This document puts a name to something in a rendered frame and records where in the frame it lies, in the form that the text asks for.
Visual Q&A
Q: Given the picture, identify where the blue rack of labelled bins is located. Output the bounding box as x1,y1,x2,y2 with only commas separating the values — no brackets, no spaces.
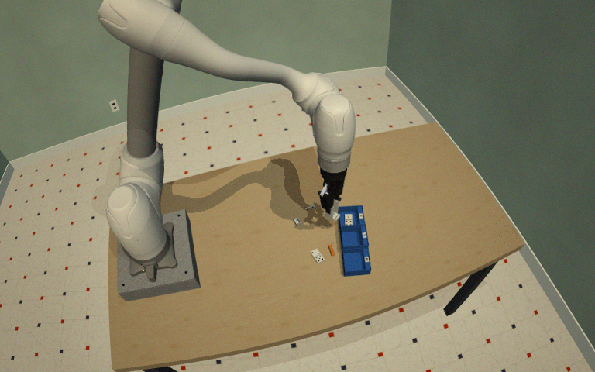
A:
338,205,371,277

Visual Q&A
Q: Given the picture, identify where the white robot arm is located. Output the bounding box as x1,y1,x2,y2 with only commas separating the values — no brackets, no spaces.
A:
97,0,356,282

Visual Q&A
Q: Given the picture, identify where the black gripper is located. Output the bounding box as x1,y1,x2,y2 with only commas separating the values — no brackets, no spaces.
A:
318,168,347,220

